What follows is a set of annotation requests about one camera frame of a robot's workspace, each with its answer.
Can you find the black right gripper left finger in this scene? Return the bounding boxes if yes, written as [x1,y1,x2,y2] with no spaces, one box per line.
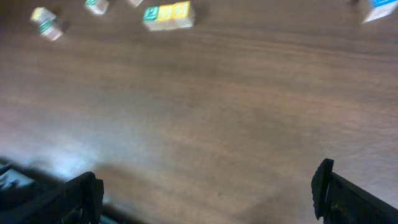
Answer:
[1,172,104,224]

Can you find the green R block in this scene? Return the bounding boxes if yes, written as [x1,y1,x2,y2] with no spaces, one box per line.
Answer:
[142,6,159,30]

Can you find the yellow S block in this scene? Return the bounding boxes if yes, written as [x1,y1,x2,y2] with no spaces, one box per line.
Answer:
[156,4,175,30]

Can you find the blue I block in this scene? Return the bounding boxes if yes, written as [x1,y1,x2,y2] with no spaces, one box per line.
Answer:
[359,0,397,23]

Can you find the green b block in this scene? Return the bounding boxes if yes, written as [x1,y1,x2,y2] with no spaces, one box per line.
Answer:
[39,20,63,41]
[85,0,109,15]

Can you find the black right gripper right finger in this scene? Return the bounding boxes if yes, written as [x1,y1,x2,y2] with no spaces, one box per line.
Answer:
[311,159,397,224]

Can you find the green B block centre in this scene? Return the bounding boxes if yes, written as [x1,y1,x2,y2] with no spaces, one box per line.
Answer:
[85,0,109,15]

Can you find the green B block lower left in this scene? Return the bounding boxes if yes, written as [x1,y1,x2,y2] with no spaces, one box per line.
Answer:
[39,20,63,41]

